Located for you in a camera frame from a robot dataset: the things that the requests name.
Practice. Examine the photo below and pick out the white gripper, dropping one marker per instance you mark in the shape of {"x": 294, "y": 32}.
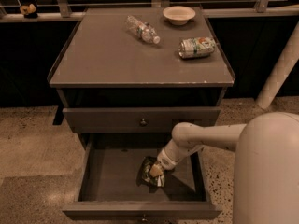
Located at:
{"x": 165, "y": 160}

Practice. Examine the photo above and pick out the green jalapeno chip bag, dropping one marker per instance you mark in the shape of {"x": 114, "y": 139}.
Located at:
{"x": 157, "y": 181}

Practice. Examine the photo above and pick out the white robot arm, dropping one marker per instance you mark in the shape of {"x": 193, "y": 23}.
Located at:
{"x": 266, "y": 173}

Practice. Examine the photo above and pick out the open grey middle drawer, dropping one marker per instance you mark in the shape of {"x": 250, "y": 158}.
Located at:
{"x": 111, "y": 187}

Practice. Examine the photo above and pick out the closed grey top drawer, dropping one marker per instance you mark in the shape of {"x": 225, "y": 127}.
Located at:
{"x": 126, "y": 120}

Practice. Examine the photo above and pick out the grey drawer cabinet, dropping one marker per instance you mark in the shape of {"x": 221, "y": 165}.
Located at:
{"x": 106, "y": 66}

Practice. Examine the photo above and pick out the green white soda can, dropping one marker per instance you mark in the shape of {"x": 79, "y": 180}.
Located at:
{"x": 197, "y": 47}

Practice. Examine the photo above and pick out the clear plastic water bottle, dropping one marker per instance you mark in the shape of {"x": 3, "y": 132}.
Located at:
{"x": 142, "y": 30}

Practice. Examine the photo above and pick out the white paper bowl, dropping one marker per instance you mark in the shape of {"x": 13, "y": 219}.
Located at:
{"x": 179, "y": 15}

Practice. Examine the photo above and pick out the metal window railing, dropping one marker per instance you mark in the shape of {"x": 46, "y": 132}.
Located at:
{"x": 62, "y": 3}

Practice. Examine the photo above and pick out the small yellow black object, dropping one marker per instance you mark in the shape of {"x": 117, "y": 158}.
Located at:
{"x": 29, "y": 11}

